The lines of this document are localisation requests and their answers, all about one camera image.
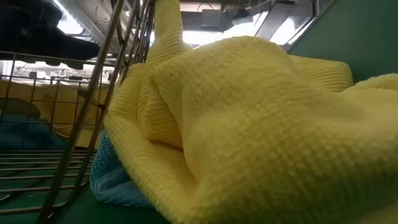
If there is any blue microfiber towel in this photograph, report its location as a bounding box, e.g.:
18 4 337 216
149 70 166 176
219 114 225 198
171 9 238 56
0 114 68 151
89 130 153 208

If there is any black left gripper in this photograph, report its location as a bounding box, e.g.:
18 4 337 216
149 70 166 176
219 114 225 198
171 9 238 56
0 0 101 70

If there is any gold rectangular wire basket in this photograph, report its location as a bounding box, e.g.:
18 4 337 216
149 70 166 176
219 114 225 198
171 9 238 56
0 0 156 223

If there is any grey square box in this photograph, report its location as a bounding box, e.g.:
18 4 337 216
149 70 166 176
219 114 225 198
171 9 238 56
201 8 222 29

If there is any teal plastic bin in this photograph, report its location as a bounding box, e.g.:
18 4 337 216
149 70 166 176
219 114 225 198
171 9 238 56
287 0 398 84

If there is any yellow microfiber towel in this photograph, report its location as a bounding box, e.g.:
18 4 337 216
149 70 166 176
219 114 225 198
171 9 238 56
0 80 110 147
103 0 398 224

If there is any green microfiber towel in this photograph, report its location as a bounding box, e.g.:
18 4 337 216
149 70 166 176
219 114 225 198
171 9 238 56
0 99 42 121

